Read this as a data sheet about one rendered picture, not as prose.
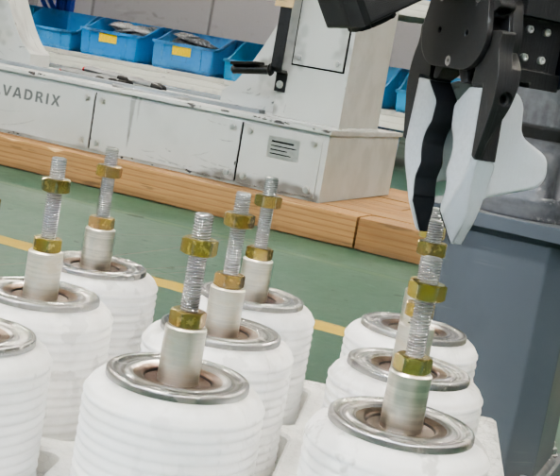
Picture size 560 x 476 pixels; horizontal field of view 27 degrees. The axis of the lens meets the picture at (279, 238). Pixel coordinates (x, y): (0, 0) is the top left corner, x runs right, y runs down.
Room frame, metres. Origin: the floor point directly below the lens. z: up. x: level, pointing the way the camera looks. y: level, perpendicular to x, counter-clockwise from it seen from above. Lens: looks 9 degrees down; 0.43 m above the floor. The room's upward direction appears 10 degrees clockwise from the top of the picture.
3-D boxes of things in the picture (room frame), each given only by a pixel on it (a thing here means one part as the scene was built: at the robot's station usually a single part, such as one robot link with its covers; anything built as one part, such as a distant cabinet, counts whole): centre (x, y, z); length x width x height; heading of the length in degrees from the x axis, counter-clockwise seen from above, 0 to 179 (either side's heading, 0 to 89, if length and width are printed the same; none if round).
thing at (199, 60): (6.32, 0.57, 0.36); 0.50 x 0.38 x 0.21; 158
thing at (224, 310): (0.71, 0.03, 0.26); 0.02 x 0.02 x 0.03
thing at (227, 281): (0.71, 0.03, 0.29); 0.02 x 0.02 x 0.01; 46
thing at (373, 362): (0.69, -0.09, 0.25); 0.08 x 0.08 x 0.01
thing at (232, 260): (0.71, 0.03, 0.30); 0.01 x 0.01 x 0.08
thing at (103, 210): (0.84, 0.13, 0.30); 0.01 x 0.01 x 0.08
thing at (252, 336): (0.71, 0.03, 0.25); 0.08 x 0.08 x 0.01
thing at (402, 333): (0.69, -0.09, 0.26); 0.02 x 0.02 x 0.03
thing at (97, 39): (6.48, 0.99, 0.36); 0.50 x 0.38 x 0.21; 157
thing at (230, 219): (0.71, 0.03, 0.32); 0.02 x 0.02 x 0.01; 46
